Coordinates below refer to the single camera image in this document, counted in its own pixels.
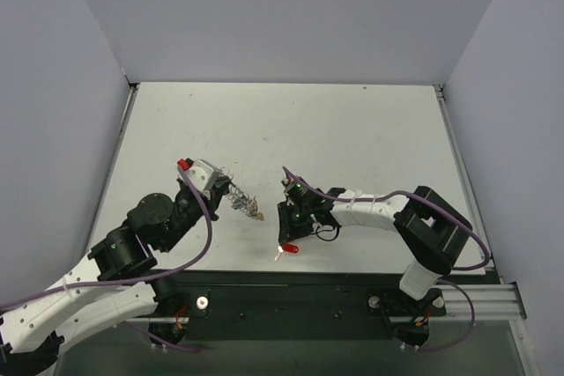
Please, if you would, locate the large metal keyring band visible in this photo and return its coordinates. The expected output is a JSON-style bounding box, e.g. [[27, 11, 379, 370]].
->
[[219, 167, 261, 220]]

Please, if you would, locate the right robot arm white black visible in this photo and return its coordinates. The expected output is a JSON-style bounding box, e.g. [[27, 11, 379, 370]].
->
[[277, 177, 472, 300]]

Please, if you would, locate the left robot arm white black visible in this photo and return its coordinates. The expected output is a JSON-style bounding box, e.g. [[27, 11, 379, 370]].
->
[[1, 175, 231, 375]]

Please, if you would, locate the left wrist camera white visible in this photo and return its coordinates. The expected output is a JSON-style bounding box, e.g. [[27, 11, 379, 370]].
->
[[177, 159, 220, 199]]

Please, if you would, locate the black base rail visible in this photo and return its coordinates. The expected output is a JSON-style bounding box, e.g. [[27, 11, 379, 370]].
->
[[143, 270, 446, 343]]

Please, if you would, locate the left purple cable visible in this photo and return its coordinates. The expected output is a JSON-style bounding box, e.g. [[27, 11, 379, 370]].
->
[[0, 168, 212, 353]]

